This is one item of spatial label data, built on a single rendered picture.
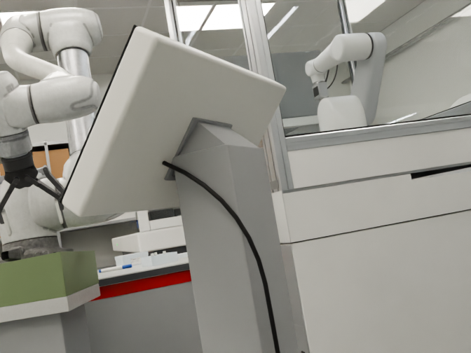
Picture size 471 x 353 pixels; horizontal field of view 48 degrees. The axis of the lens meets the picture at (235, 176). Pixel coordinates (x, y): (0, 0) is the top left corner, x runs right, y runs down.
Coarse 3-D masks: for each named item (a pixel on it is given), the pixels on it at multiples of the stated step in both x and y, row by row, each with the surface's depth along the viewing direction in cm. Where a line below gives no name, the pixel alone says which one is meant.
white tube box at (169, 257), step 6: (174, 252) 218; (144, 258) 215; (150, 258) 211; (156, 258) 212; (162, 258) 214; (168, 258) 216; (174, 258) 217; (144, 264) 215; (150, 264) 212; (156, 264) 212
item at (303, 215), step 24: (312, 192) 149; (336, 192) 151; (360, 192) 153; (384, 192) 155; (408, 192) 158; (432, 192) 160; (456, 192) 163; (288, 216) 146; (312, 216) 148; (336, 216) 150; (360, 216) 152; (384, 216) 154; (408, 216) 157; (288, 240) 146
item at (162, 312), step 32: (128, 288) 195; (160, 288) 198; (192, 288) 202; (96, 320) 190; (128, 320) 193; (160, 320) 197; (192, 320) 200; (96, 352) 189; (128, 352) 192; (160, 352) 195; (192, 352) 199
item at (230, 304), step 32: (192, 160) 96; (224, 160) 93; (256, 160) 102; (192, 192) 96; (224, 192) 93; (256, 192) 99; (192, 224) 96; (224, 224) 93; (256, 224) 97; (192, 256) 96; (224, 256) 93; (224, 288) 93; (256, 288) 92; (224, 320) 93; (256, 320) 90; (288, 320) 101; (224, 352) 93; (256, 352) 90; (288, 352) 99
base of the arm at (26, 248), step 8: (24, 240) 150; (32, 240) 150; (40, 240) 152; (48, 240) 154; (56, 240) 157; (8, 248) 150; (16, 248) 149; (24, 248) 149; (32, 248) 150; (40, 248) 151; (48, 248) 152; (56, 248) 155; (64, 248) 161; (8, 256) 144; (16, 256) 147; (24, 256) 148; (32, 256) 147
